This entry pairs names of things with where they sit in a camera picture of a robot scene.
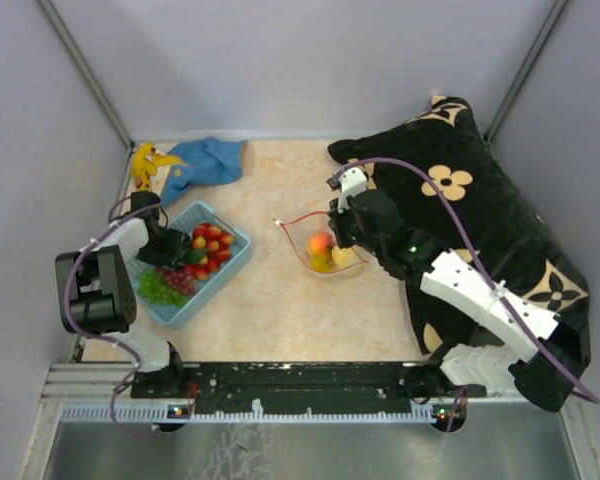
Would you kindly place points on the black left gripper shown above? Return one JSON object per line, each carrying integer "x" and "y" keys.
{"x": 178, "y": 240}

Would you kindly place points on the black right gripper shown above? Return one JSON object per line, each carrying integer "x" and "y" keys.
{"x": 337, "y": 219}

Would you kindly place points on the light blue plastic basket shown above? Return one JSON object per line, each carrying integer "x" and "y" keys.
{"x": 212, "y": 270}

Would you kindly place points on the yellow pear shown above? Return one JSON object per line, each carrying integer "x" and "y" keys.
{"x": 343, "y": 258}

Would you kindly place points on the orange peach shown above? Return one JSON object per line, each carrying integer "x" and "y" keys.
{"x": 319, "y": 243}

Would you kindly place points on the red strawberry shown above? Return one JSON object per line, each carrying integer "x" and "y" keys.
{"x": 213, "y": 246}
{"x": 226, "y": 239}
{"x": 201, "y": 231}

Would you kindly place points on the clear zip bag orange zipper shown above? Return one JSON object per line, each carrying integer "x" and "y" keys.
{"x": 298, "y": 230}

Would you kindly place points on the yellow mango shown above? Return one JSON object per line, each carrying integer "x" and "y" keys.
{"x": 321, "y": 264}

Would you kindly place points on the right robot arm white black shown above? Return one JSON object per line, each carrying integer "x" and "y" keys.
{"x": 541, "y": 356}

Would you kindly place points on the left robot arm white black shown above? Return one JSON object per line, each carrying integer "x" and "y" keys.
{"x": 98, "y": 302}

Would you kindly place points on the purple grape bunch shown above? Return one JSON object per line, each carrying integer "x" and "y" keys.
{"x": 180, "y": 281}

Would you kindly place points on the green grape bunch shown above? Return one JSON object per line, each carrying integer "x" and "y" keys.
{"x": 154, "y": 288}

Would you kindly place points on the black floral pillow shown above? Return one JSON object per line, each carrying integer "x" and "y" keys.
{"x": 439, "y": 171}

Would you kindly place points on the yellow pikachu plush toy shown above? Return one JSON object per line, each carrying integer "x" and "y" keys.
{"x": 150, "y": 168}

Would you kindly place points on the blue cloth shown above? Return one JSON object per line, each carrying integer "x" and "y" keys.
{"x": 206, "y": 162}

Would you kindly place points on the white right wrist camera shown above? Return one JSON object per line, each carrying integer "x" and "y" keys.
{"x": 351, "y": 183}

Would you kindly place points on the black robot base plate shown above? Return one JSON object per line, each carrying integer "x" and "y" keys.
{"x": 297, "y": 388}

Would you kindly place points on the grey slotted cable duct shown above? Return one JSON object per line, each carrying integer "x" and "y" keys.
{"x": 255, "y": 414}

